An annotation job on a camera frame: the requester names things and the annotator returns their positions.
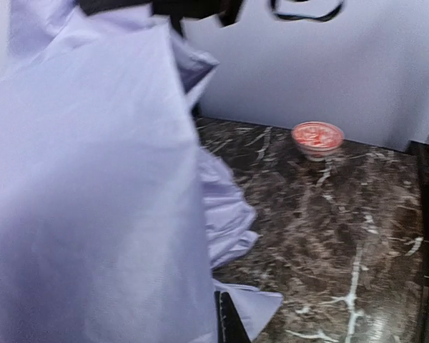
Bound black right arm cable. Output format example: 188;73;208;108
270;0;346;23

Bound red white patterned bowl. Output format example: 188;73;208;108
291;121;345;161

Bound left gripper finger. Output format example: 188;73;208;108
214;291;251;343

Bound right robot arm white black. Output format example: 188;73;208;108
77;0;243;26

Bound lavender folding umbrella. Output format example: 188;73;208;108
0;1;282;342

